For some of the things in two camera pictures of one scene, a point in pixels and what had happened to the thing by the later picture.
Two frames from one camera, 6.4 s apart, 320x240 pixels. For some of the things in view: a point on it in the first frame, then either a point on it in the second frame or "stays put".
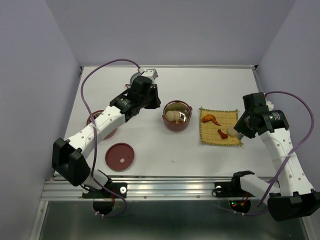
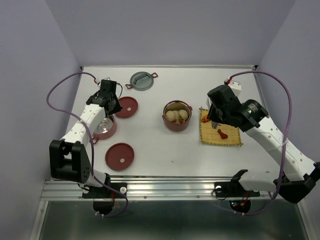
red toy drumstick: [223, 135] stays put
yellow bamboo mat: [209, 133] stays put
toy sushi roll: [179, 121] stays put
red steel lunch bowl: [185, 110] stays put
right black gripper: [240, 127] to [212, 115]
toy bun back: [177, 115] stays put
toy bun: [232, 132] to [183, 114]
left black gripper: [156, 102] to [118, 107]
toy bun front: [170, 115] stays put
